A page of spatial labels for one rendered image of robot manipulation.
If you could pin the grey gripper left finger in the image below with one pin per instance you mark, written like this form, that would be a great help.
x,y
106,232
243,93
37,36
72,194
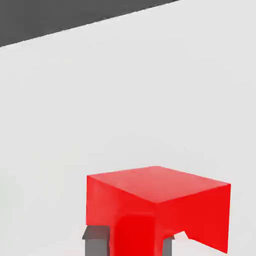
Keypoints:
x,y
96,242

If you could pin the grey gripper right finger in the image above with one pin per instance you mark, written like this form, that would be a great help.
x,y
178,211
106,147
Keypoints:
x,y
167,247

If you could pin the small red cube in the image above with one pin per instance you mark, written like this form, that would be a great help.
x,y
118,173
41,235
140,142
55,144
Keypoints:
x,y
156,200

